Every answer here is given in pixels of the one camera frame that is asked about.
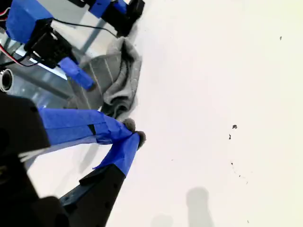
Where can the grey striped towel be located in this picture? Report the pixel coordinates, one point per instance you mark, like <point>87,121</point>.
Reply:
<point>123,78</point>

